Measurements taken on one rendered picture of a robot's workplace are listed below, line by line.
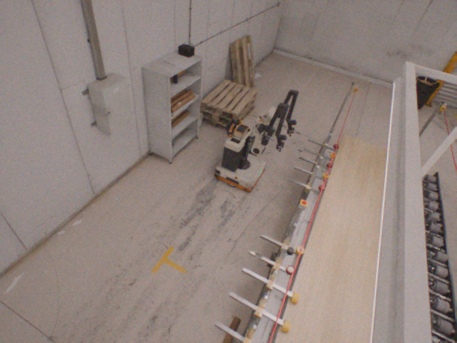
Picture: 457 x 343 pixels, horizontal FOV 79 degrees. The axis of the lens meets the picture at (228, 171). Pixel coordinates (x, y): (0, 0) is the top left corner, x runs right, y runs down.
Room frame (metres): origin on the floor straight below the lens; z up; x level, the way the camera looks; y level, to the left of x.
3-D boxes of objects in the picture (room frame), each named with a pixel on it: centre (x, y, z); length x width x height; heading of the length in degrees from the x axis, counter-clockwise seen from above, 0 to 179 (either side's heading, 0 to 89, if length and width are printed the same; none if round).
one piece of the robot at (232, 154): (3.40, -0.11, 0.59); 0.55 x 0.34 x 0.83; 160
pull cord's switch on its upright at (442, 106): (3.42, -2.54, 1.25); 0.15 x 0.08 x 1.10; 160
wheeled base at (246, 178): (3.37, -0.19, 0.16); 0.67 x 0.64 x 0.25; 70
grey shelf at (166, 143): (3.86, 1.04, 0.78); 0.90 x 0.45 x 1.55; 160
